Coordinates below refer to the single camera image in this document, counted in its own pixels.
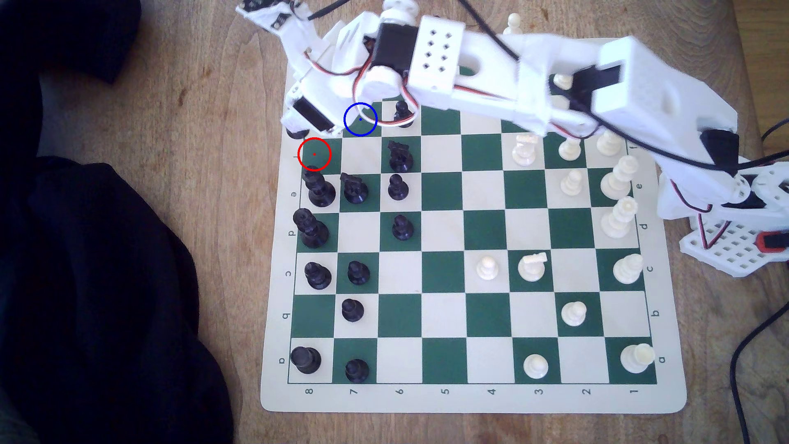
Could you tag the white chess king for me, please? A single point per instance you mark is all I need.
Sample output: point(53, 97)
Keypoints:
point(618, 177)

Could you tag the white perforated base plate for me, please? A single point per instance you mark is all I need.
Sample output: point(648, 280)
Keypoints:
point(733, 250)

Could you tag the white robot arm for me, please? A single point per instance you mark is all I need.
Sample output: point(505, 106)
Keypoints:
point(493, 68)

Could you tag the black chess pawn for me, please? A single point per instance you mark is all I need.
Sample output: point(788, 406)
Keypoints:
point(357, 370)
point(404, 114)
point(398, 187)
point(358, 273)
point(402, 227)
point(352, 310)

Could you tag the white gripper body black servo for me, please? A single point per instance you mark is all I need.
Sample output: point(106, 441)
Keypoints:
point(313, 116)

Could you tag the white chess pawn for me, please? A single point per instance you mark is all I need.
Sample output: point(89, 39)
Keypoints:
point(535, 367)
point(487, 268)
point(512, 25)
point(574, 314)
point(562, 81)
point(570, 148)
point(572, 182)

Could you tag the red and black connector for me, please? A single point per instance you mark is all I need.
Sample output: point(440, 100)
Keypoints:
point(773, 241)

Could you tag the white chess knight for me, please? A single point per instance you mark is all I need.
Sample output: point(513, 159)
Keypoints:
point(532, 266)
point(525, 150)

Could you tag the black chess knight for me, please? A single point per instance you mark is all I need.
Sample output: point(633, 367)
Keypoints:
point(400, 157)
point(354, 188)

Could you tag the green and cream chess mat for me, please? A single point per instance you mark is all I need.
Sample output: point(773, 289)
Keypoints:
point(444, 234)

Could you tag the white chess queen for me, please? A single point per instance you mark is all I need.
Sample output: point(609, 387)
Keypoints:
point(618, 218)

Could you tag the white chess bishop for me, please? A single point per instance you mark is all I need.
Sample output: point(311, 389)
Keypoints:
point(629, 269)
point(610, 144)

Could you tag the black chess king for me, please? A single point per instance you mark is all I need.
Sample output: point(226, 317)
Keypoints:
point(319, 188)

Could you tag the white chess rook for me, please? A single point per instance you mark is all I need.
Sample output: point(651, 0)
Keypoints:
point(637, 358)

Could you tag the black chess rook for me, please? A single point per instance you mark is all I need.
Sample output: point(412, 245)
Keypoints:
point(305, 360)

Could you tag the black chess bishop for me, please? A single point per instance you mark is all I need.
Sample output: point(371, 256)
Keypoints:
point(317, 276)

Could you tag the black chess queen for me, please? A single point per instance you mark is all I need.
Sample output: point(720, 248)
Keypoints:
point(310, 229)

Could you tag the large black cloth garment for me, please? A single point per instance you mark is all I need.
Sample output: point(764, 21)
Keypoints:
point(92, 296)

